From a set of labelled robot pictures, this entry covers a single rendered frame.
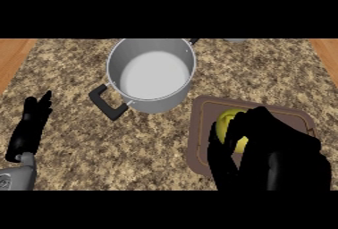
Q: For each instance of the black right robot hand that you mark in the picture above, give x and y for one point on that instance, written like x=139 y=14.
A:
x=281 y=152

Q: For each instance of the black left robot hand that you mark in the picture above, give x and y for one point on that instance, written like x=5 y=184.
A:
x=29 y=128

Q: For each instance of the yellow lemon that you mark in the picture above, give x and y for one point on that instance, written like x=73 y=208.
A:
x=228 y=122

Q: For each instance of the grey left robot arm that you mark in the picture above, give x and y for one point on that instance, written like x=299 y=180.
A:
x=18 y=177

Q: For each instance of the brown tray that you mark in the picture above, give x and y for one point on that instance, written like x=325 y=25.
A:
x=203 y=131

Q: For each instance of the grey round object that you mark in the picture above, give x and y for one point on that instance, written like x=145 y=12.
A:
x=235 y=40

